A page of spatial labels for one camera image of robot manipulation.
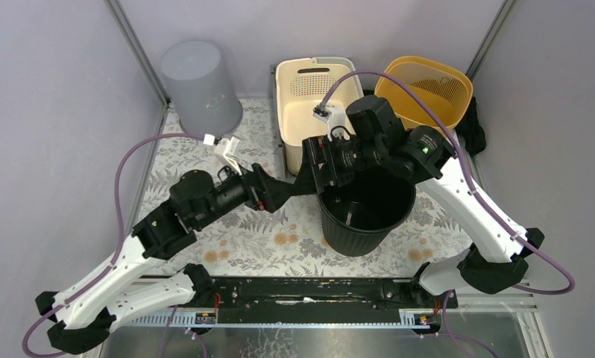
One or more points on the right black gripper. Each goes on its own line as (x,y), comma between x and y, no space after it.
(310,178)

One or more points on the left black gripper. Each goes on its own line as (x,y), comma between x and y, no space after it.
(253,186)

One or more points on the black ribbed plastic bin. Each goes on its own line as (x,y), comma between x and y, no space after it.
(357,217)

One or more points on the large grey plastic bin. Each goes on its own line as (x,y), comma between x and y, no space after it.
(201,89)

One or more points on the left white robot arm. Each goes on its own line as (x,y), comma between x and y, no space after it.
(85,314)

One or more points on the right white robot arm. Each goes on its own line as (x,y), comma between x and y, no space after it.
(367,135)

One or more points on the floral patterned table mat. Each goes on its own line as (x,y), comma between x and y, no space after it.
(289,242)

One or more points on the cream perforated plastic basket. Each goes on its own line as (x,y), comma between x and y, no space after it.
(302,108)

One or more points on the yellow perforated plastic basket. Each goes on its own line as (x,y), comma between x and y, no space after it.
(446,91)

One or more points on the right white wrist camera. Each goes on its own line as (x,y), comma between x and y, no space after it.
(335,119)

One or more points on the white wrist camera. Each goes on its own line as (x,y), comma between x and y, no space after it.
(225,150)
(335,119)

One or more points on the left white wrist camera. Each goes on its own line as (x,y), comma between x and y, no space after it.
(225,150)

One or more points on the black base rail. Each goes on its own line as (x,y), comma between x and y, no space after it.
(273,293)

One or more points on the aluminium cable duct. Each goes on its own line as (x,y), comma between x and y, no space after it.
(288,317)

